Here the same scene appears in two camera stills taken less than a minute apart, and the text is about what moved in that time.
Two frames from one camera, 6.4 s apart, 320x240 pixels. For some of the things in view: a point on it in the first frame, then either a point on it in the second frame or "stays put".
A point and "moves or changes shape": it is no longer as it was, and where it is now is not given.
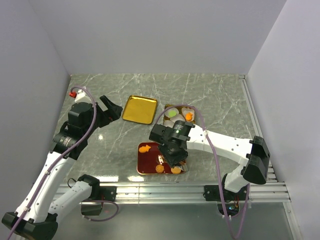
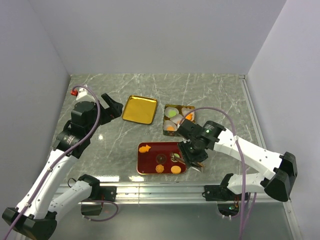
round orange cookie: [160, 159] moves or changes shape
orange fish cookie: [189, 116] stays put
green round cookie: [172, 113] stays put
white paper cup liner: [171, 112] stays put
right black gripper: [171, 160] to [189, 158]
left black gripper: [113, 112] stays put
